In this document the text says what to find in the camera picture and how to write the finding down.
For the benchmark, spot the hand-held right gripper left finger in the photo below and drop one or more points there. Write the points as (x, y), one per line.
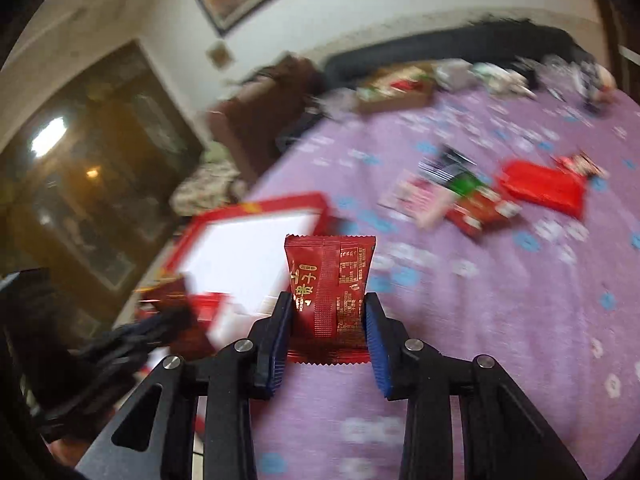
(275, 345)

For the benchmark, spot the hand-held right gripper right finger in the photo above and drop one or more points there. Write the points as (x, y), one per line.
(380, 345)

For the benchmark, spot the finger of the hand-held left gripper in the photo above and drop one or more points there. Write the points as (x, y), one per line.
(145, 337)

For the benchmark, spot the brown gold snack packet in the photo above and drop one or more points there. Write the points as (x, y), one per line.
(175, 292)

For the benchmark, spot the red gold print snack packet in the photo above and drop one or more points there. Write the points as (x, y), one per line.
(325, 285)

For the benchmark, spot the red snack tray box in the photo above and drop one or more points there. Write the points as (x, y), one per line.
(240, 250)

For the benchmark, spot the green snack packet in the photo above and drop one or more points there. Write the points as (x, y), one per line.
(465, 184)

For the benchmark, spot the black purple snack packet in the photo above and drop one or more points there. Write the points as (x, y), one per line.
(445, 165)

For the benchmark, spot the pink snack packet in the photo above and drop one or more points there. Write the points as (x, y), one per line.
(415, 197)

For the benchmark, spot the patterned bed blanket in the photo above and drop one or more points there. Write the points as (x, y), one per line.
(210, 190)

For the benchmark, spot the flat red snack packet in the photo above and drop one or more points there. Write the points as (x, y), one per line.
(480, 212)

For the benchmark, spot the wooden wardrobe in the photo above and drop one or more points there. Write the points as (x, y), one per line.
(100, 160)

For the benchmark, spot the green pillow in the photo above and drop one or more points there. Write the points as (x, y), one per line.
(215, 152)

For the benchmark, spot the brown armchair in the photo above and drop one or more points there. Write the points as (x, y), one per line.
(260, 125)

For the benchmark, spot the long red snack packet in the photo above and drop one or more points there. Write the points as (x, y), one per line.
(545, 187)

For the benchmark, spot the cardboard box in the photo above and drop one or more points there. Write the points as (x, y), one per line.
(395, 102)

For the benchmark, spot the red white candy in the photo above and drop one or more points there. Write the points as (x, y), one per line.
(580, 162)

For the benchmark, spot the white mug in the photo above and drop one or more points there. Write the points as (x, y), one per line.
(455, 77)

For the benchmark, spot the white figurine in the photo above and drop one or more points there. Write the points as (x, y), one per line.
(500, 80)

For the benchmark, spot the black leather sofa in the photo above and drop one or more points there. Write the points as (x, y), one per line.
(450, 42)

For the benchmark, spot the yellow wall plaque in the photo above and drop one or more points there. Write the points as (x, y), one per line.
(221, 55)

